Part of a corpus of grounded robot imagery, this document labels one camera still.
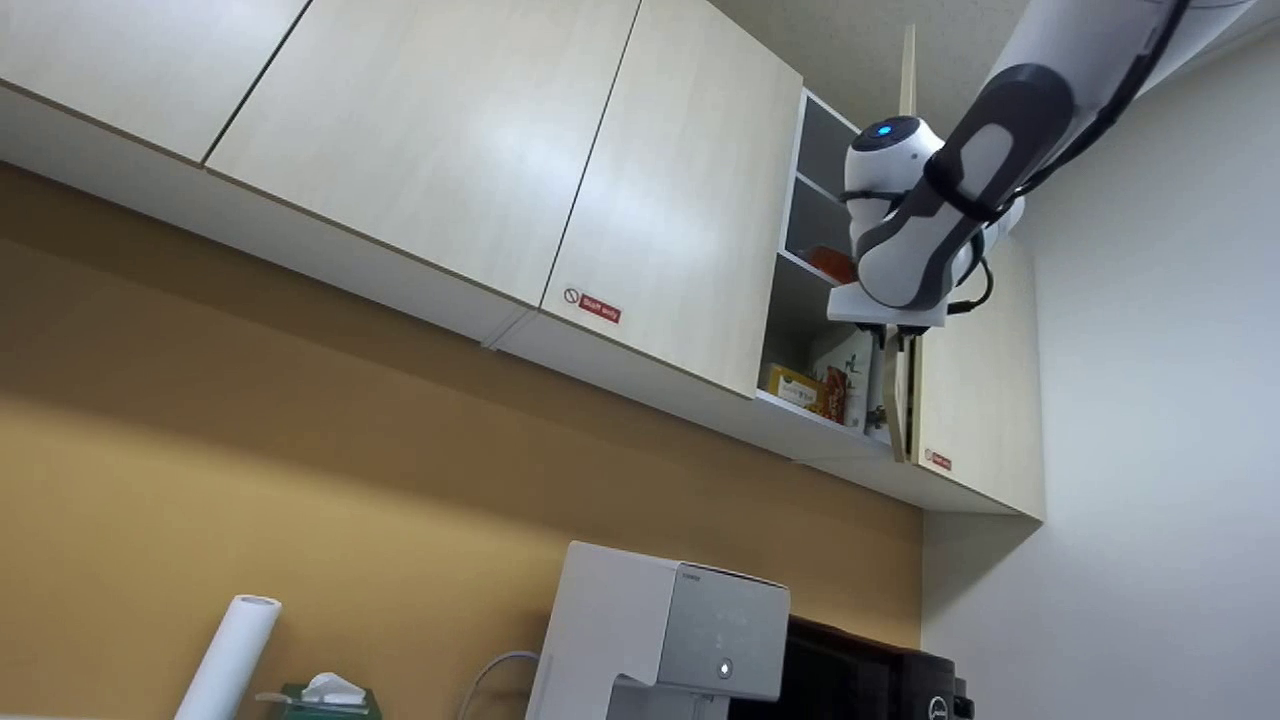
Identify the yellow food package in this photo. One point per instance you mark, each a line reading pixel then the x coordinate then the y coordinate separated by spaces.
pixel 794 384

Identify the white upper wall cabinet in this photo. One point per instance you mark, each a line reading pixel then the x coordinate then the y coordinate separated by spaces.
pixel 464 161

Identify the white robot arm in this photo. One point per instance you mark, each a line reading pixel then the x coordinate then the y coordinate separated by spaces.
pixel 923 205

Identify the black coffee machine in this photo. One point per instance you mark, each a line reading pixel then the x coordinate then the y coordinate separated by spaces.
pixel 832 675

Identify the red box on shelf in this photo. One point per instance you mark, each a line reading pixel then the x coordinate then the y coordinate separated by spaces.
pixel 838 265

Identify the white gripper mount body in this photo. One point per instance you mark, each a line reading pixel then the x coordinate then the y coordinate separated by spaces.
pixel 855 307

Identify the white paper towel roll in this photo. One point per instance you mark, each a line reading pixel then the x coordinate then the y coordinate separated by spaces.
pixel 228 662

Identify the green tissue box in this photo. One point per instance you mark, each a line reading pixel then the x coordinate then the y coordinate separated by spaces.
pixel 321 699

